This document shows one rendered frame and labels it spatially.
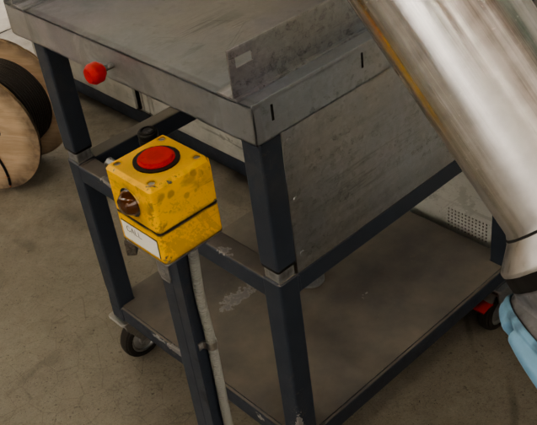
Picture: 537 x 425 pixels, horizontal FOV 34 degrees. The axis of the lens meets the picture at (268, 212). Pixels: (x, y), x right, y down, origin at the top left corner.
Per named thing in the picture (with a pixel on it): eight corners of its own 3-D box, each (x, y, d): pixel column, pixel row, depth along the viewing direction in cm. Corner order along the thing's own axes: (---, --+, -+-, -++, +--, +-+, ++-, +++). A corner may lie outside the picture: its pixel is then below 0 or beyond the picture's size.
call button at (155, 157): (154, 183, 88) (152, 170, 87) (131, 169, 91) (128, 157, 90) (185, 165, 90) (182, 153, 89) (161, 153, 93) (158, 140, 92)
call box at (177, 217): (167, 270, 91) (147, 190, 85) (122, 240, 96) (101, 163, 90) (224, 232, 95) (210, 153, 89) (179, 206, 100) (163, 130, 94)
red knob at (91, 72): (96, 89, 126) (90, 69, 124) (83, 83, 128) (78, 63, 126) (120, 77, 128) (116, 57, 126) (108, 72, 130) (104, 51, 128)
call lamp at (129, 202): (133, 227, 89) (126, 200, 87) (115, 215, 91) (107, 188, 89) (144, 221, 90) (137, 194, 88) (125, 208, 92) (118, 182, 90)
